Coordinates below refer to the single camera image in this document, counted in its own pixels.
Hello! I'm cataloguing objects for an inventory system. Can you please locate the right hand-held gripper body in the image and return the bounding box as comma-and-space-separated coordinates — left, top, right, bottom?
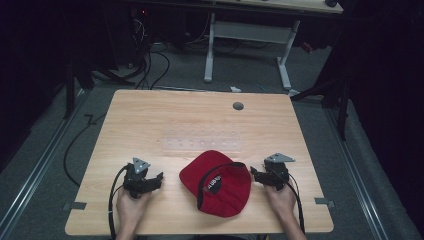
262, 152, 296, 192

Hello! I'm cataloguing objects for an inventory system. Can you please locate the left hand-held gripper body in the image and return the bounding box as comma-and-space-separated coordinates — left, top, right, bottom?
122, 156, 152, 200

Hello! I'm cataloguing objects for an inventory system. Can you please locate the red baseball cap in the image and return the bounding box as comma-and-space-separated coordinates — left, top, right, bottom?
178, 149, 253, 219

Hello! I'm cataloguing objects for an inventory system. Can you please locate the person's left hand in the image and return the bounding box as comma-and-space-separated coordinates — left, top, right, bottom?
115, 188, 153, 232

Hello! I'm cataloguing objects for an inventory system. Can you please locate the person's right hand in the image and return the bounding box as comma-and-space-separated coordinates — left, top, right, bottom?
264, 181, 298, 219

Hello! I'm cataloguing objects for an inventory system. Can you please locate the grey tape piece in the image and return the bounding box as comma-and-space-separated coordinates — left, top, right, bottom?
62, 201, 88, 212
313, 197, 336, 209

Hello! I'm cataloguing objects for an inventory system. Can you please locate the black metal stand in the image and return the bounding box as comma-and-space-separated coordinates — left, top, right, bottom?
62, 59, 134, 120
289, 74, 353, 142

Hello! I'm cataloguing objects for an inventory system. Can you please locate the black curtain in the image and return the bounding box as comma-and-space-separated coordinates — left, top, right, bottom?
346, 0, 424, 231

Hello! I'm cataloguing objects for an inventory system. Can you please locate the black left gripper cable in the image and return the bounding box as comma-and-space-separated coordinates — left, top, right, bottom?
107, 163, 132, 240

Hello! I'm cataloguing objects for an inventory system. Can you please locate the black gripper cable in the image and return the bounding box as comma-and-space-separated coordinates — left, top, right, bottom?
107, 163, 132, 240
268, 168, 306, 235

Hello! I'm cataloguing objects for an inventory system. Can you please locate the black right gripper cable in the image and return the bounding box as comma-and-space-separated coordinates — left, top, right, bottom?
268, 168, 306, 235

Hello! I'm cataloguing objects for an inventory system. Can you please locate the black floor cable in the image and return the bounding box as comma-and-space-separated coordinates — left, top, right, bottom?
62, 112, 108, 188

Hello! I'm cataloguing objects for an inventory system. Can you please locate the metal floor rail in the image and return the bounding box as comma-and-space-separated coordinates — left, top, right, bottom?
323, 105, 390, 240
0, 89, 92, 236

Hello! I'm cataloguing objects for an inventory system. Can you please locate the bundle of black cables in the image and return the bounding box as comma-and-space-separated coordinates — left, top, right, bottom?
128, 16, 172, 91

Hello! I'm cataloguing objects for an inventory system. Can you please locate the white-frame desk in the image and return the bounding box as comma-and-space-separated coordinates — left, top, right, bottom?
199, 0, 345, 92

